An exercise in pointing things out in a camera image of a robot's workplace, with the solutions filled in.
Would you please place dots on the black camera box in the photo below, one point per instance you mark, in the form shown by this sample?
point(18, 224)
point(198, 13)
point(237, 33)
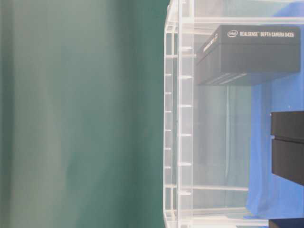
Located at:
point(247, 55)

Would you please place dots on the clear plastic storage case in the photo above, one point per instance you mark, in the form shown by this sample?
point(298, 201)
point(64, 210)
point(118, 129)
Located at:
point(206, 128)

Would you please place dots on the green table cloth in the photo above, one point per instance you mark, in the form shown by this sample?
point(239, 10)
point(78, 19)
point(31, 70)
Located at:
point(81, 113)

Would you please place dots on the blue cloth liner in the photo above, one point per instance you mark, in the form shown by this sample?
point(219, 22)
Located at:
point(269, 195)

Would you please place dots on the black camera block foreground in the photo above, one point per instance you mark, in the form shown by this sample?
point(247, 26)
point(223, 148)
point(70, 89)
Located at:
point(287, 153)

